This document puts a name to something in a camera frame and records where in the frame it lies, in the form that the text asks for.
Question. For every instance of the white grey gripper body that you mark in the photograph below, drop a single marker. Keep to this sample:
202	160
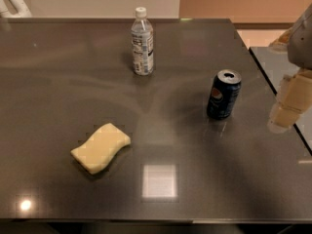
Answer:
302	44

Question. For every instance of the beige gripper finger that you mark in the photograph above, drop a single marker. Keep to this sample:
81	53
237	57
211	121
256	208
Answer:
295	101

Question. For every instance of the clear plastic water bottle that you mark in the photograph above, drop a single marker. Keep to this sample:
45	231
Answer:
142	43

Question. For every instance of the grey side table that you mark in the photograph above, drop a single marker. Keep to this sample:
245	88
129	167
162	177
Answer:
278	71

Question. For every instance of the dark blue Pepsi can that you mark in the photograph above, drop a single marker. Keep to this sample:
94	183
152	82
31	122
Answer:
225	89

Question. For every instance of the yellow sponge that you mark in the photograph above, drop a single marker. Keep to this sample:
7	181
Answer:
96	153

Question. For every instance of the white pipe in corner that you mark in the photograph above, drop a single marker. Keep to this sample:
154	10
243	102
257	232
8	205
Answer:
21	9

